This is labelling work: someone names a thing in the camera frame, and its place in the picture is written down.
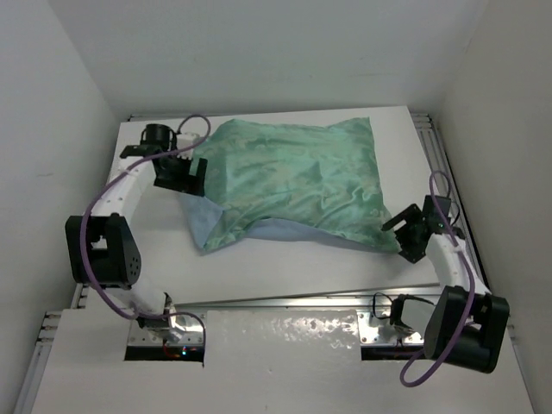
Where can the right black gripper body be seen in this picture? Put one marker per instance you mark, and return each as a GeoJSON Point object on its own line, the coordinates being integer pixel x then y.
{"type": "Point", "coordinates": [405, 233]}

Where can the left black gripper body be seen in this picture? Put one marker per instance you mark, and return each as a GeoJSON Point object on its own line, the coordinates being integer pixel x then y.
{"type": "Point", "coordinates": [175, 175]}

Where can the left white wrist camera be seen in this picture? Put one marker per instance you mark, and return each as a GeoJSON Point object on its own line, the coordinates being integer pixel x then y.
{"type": "Point", "coordinates": [187, 139]}

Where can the white front cover panel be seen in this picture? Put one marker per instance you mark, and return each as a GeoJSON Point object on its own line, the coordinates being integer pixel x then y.
{"type": "Point", "coordinates": [258, 362]}

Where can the light blue pillowcase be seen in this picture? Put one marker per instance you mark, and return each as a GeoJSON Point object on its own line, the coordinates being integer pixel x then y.
{"type": "Point", "coordinates": [323, 178]}

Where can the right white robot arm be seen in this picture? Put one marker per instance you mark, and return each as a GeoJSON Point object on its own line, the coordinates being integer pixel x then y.
{"type": "Point", "coordinates": [466, 325]}

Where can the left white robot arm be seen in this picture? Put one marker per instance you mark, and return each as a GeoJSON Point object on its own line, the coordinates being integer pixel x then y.
{"type": "Point", "coordinates": [102, 250]}

